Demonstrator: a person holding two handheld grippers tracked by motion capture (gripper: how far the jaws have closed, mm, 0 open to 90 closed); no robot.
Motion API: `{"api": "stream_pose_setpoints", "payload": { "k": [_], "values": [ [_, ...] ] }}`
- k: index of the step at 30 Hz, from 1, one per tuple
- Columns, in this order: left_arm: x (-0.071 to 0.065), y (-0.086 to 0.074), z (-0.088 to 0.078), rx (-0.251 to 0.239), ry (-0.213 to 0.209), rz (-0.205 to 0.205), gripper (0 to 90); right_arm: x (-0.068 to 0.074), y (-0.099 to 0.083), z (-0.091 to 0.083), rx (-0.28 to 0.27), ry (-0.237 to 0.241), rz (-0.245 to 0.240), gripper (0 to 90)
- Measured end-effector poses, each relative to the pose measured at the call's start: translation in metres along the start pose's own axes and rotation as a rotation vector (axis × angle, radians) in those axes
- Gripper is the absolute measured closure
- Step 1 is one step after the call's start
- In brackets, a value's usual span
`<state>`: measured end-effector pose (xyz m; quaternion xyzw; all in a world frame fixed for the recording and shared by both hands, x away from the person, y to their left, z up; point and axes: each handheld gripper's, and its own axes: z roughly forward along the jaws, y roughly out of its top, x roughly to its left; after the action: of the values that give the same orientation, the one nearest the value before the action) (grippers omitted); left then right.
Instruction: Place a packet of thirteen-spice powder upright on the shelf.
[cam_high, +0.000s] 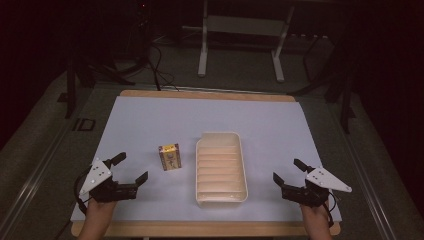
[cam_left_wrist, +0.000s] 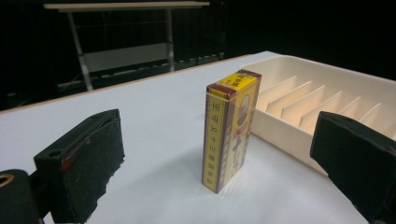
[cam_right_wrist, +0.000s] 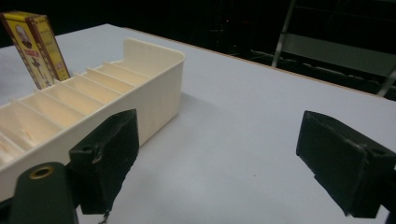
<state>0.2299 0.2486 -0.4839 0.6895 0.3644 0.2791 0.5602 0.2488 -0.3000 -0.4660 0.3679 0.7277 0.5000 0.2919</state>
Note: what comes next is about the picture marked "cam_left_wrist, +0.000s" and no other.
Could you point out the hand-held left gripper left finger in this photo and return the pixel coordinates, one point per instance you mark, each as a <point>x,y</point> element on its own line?
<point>84,158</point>

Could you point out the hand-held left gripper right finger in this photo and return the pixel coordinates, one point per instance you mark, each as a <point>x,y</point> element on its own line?
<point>358,155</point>

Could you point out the cream slotted plastic tray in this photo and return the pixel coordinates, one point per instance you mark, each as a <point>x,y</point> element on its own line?
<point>311,102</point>

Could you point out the yellow and brown box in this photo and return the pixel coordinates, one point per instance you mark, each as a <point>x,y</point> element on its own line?
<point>229,130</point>

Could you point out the white metal-framed table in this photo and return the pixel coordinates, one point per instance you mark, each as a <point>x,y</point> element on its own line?
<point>124,40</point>

